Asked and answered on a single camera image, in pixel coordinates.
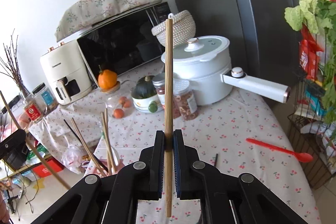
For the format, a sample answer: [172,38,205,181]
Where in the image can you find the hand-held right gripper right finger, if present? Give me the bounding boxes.
[172,130,309,224]

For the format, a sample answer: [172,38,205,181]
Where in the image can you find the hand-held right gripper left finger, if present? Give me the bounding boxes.
[30,130,166,224]

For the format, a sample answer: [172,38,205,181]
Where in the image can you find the green printed bamboo chopstick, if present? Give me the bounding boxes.
[101,112,114,174]
[105,108,117,172]

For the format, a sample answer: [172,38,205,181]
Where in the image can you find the pink perforated utensil holder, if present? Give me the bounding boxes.
[84,156,125,177]

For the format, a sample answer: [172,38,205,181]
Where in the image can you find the red label glass jar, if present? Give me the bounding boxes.
[22,98,47,124]

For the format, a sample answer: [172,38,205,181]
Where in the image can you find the red box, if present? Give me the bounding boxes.
[33,158,65,185]

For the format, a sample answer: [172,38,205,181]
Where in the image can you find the blue label jar black lid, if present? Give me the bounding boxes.
[31,82,58,114]

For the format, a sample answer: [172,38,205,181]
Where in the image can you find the white ceramic bowl green knob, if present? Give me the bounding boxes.
[131,94,164,113]

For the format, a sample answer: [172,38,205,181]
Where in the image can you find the clear jar of dried rings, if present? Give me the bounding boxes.
[173,79,199,121]

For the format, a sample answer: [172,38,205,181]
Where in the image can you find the clear plastic bag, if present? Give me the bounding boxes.
[62,139,88,174]

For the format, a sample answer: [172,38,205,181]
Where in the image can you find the dried branches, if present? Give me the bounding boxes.
[0,35,30,101]

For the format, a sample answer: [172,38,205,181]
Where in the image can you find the cherry print tablecloth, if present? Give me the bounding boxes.
[28,80,318,224]

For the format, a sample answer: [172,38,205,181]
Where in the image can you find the clear jar of red berries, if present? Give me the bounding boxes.
[152,73,181,119]

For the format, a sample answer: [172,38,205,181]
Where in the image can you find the dark green pumpkin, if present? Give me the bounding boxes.
[135,76,158,98]

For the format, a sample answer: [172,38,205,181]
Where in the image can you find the glass jar with wooden lid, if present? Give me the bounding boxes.
[101,81,134,119]

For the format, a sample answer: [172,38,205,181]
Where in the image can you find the cream air fryer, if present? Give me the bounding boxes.
[40,42,98,105]

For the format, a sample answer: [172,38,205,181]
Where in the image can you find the white electric cooking pot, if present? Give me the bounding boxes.
[161,35,291,106]

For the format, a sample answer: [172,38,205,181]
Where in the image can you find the black microwave oven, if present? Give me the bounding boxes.
[76,1,174,83]

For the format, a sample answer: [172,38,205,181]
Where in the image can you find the red plastic spoon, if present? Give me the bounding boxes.
[246,138,314,163]

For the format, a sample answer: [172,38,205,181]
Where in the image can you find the woven basket with lid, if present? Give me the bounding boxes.
[151,10,196,45]

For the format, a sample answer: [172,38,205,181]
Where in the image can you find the red snack packet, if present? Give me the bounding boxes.
[299,25,326,80]

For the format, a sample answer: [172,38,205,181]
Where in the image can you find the grey refrigerator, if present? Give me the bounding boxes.
[156,0,307,109]

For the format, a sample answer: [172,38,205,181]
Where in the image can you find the bunch of leafy green herbs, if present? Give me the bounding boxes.
[314,0,336,125]

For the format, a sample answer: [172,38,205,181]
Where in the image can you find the black wire rack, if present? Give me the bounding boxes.
[287,67,336,188]

